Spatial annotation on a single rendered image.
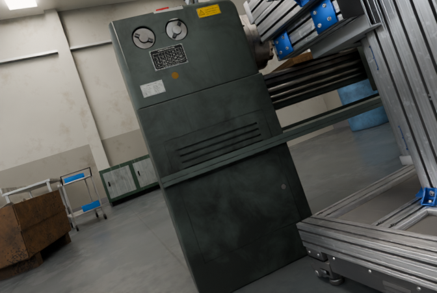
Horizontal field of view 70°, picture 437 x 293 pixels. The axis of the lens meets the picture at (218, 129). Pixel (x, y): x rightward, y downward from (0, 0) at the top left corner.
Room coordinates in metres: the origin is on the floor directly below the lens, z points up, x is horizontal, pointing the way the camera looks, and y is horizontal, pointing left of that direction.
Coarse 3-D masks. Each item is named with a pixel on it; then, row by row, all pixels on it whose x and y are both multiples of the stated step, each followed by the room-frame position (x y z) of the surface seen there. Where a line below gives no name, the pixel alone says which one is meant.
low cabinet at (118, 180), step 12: (144, 156) 6.67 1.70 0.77; (108, 168) 6.38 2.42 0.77; (120, 168) 6.46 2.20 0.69; (132, 168) 6.55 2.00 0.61; (144, 168) 6.63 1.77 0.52; (108, 180) 6.35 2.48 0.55; (120, 180) 6.43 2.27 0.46; (132, 180) 6.52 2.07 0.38; (144, 180) 6.61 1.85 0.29; (156, 180) 6.69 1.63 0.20; (108, 192) 6.32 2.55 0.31; (120, 192) 6.40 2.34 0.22; (132, 192) 6.49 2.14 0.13; (144, 192) 6.62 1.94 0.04
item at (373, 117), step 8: (368, 80) 4.72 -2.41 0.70; (344, 88) 4.88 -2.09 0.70; (352, 88) 4.78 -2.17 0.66; (360, 88) 4.73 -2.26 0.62; (368, 88) 4.72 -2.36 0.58; (344, 96) 4.93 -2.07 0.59; (352, 96) 4.81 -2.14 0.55; (360, 96) 4.75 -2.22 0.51; (344, 104) 5.00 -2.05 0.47; (368, 112) 4.74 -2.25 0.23; (376, 112) 4.72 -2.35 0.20; (384, 112) 4.75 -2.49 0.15; (352, 120) 4.93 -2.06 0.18; (360, 120) 4.82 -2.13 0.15; (368, 120) 4.75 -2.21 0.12; (376, 120) 4.72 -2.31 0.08; (384, 120) 4.73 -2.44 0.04; (352, 128) 5.00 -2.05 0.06; (360, 128) 4.85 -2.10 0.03; (368, 128) 4.78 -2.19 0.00
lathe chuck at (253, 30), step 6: (246, 18) 1.59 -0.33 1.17; (246, 24) 1.57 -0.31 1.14; (252, 30) 1.56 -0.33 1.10; (252, 36) 1.56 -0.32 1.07; (258, 36) 1.57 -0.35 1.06; (258, 42) 1.57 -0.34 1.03; (264, 42) 1.58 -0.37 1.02; (258, 48) 1.58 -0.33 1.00; (264, 48) 1.59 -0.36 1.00; (258, 54) 1.60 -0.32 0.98; (264, 54) 1.61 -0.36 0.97; (258, 60) 1.62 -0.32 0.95; (258, 66) 1.67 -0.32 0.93; (264, 66) 1.70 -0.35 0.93
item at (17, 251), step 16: (0, 208) 3.68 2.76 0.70; (16, 208) 3.10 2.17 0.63; (32, 208) 3.36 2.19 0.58; (48, 208) 3.68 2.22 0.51; (64, 208) 4.05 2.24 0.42; (0, 224) 3.05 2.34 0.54; (16, 224) 3.06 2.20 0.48; (32, 224) 3.26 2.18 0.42; (48, 224) 3.57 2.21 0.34; (64, 224) 3.93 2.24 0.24; (0, 240) 3.05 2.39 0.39; (16, 240) 3.06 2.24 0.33; (32, 240) 3.18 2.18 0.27; (48, 240) 3.46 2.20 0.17; (64, 240) 3.87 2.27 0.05; (0, 256) 3.05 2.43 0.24; (16, 256) 3.06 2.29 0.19; (32, 256) 3.12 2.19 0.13; (0, 272) 3.14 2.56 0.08; (16, 272) 3.15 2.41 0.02
